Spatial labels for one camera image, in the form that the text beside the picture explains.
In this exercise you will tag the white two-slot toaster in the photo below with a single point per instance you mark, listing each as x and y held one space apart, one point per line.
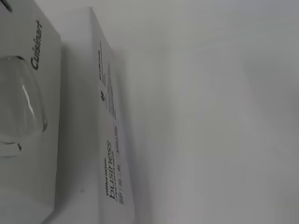
34 102

